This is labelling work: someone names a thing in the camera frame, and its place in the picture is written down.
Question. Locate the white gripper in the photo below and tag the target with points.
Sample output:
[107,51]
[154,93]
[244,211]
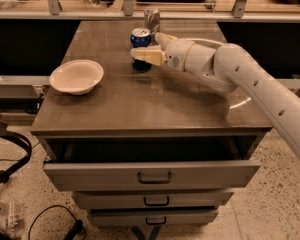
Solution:
[176,54]

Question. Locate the blue pepsi can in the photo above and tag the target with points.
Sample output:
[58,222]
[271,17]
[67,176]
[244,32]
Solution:
[140,37]

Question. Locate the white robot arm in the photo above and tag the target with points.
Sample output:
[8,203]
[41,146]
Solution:
[224,67]

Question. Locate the silver soda can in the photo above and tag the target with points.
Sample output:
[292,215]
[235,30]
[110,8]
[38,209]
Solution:
[152,21]

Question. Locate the white paper bowl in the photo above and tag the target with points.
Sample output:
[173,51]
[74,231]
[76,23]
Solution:
[76,77]

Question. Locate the grey drawer cabinet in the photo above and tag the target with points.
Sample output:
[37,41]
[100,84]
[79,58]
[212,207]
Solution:
[157,116]

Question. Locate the top grey drawer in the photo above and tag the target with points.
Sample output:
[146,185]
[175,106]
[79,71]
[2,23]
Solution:
[151,176]

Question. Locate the grey drawer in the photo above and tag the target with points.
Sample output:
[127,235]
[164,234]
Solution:
[140,200]
[151,176]
[152,217]

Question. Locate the middle grey drawer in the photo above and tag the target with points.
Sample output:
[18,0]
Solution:
[140,200]

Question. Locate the bottom grey drawer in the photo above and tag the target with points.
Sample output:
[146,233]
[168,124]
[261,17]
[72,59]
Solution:
[152,217]

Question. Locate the clear plastic bottle on floor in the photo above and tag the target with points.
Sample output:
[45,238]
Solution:
[12,218]

